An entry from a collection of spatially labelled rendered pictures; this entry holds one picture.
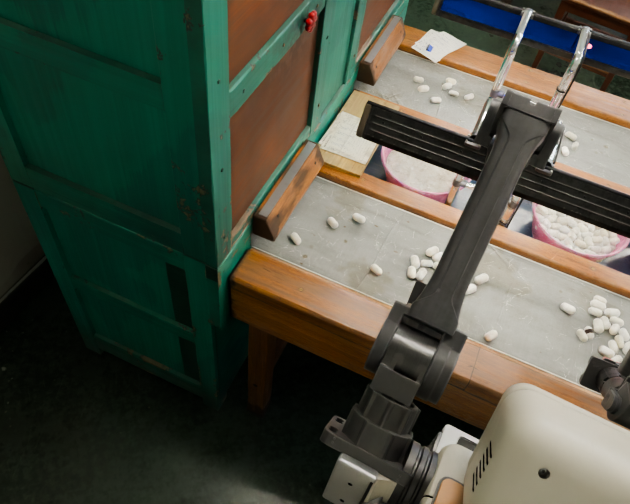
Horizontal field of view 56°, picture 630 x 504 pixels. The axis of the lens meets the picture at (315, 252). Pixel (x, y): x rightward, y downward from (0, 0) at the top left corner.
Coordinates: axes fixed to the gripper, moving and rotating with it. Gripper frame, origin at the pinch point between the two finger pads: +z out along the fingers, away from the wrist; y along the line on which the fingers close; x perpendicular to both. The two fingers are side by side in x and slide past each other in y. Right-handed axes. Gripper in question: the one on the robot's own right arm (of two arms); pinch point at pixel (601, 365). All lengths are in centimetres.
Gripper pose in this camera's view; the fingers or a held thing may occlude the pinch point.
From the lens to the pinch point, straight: 143.4
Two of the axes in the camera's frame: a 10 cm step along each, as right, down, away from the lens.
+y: -9.1, -3.7, 1.9
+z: 2.5, -1.4, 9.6
